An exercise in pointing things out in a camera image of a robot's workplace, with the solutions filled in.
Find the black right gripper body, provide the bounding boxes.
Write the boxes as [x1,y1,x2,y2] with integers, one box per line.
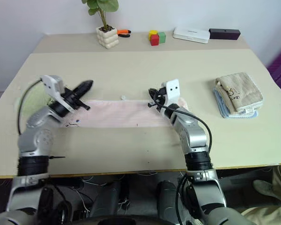
[155,82,168,112]

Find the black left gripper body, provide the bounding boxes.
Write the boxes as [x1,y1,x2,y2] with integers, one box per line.
[60,89,84,110]

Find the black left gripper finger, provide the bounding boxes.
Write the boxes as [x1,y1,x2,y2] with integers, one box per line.
[75,99,92,111]
[71,79,95,98]

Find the pink towel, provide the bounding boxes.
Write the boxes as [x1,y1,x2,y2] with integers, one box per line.
[58,97,191,129]

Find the light green towel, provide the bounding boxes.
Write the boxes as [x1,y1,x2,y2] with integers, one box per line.
[15,81,55,119]

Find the folded light blue towel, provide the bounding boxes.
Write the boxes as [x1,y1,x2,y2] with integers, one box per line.
[212,86,259,120]

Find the folded beige towel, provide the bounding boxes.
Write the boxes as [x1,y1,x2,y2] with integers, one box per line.
[214,72,265,113]

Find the red cube block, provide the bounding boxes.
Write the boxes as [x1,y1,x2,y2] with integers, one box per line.
[150,34,160,47]

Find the white bubble plant pot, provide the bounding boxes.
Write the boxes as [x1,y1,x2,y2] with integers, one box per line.
[96,25,120,50]

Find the green cube block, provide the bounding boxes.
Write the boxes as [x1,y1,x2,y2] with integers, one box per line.
[157,31,167,44]

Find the flat white box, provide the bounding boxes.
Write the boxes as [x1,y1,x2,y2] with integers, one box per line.
[172,26,211,45]

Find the green leafy plant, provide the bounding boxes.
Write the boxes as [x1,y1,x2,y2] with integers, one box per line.
[81,0,120,30]

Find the long dark box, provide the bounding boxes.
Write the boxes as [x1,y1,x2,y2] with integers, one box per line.
[208,28,241,41]

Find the dark rounded robot leg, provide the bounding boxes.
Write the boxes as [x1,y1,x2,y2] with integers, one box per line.
[90,180,123,219]
[156,180,179,220]

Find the purple furniture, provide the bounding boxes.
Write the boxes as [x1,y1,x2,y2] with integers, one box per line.
[266,44,281,95]

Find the light grey shoe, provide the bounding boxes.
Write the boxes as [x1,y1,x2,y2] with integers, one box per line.
[252,179,281,203]

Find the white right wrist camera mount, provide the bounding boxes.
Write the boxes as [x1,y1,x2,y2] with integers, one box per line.
[164,79,181,105]

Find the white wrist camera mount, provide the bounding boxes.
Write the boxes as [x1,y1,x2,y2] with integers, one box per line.
[164,79,181,105]
[39,75,70,106]

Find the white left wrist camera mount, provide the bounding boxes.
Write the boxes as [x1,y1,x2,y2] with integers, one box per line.
[39,75,70,106]

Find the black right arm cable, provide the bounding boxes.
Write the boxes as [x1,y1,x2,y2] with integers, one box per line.
[158,105,214,153]

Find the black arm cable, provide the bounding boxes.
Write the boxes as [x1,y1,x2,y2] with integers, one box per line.
[158,105,214,153]
[17,79,42,136]

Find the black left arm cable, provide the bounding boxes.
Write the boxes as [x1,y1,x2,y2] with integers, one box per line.
[17,79,42,136]

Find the orange handled pliers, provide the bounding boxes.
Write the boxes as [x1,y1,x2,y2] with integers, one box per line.
[117,29,133,38]

